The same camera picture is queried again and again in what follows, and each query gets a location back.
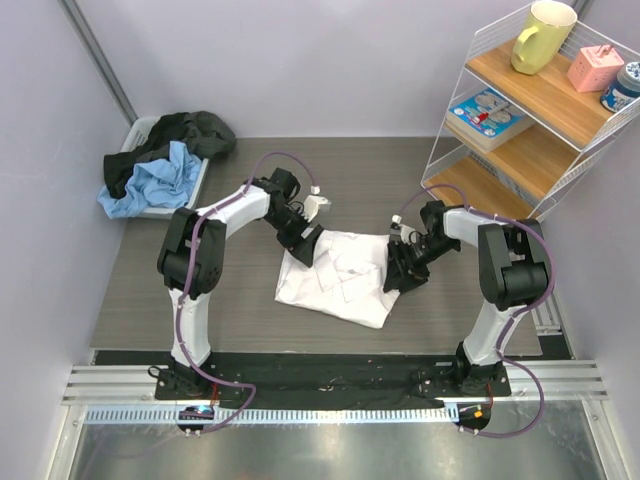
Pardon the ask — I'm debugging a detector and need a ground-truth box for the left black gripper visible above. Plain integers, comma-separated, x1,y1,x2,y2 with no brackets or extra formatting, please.
264,207,323,267

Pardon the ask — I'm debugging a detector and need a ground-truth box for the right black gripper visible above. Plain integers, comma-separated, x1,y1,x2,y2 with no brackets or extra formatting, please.
384,235,460,295

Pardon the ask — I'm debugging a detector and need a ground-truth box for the white long sleeve shirt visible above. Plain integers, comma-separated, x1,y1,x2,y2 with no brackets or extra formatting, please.
275,230,399,329

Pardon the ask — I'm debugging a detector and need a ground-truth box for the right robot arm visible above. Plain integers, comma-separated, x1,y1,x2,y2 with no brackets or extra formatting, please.
383,201,555,398

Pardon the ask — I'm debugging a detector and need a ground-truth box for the black shirt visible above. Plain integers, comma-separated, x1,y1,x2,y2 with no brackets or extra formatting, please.
103,111,237,199

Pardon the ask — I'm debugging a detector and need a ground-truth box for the light blue shirt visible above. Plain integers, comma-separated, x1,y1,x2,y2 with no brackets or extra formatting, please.
97,141,208,219

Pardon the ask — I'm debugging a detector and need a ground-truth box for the blue white book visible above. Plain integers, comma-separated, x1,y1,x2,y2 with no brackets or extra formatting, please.
445,88,535,153

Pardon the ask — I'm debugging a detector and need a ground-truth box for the grey plastic basket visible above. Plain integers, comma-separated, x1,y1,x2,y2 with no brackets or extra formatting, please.
98,111,207,219

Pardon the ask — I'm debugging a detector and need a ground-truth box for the pink cube box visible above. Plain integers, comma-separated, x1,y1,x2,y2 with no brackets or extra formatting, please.
567,44,625,93

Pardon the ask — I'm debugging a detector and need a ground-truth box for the blue white tin can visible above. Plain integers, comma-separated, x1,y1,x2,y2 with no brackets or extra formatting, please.
600,62,640,112

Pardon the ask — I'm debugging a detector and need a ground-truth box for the yellow green mug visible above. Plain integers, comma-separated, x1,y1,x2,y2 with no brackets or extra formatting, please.
511,1,578,75

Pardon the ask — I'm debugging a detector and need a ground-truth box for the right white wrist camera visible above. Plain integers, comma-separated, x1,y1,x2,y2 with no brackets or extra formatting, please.
389,215,416,245

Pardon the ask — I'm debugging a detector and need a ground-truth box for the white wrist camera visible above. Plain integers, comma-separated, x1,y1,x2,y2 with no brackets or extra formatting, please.
302,185,332,222
389,215,416,245

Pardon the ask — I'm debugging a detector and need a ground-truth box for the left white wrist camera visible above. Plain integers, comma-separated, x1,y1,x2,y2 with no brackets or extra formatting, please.
302,185,332,222

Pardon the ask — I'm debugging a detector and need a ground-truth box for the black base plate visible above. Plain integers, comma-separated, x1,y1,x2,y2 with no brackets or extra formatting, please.
148,352,511,409

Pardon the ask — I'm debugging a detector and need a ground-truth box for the white slotted cable duct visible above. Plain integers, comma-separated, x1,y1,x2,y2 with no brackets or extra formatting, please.
84,403,459,426

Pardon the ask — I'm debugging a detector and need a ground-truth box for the white wire wooden shelf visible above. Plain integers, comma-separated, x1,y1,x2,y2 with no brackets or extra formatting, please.
421,6,639,220

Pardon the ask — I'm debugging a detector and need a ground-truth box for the aluminium rail frame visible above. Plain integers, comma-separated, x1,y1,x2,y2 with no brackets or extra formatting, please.
46,293,639,479

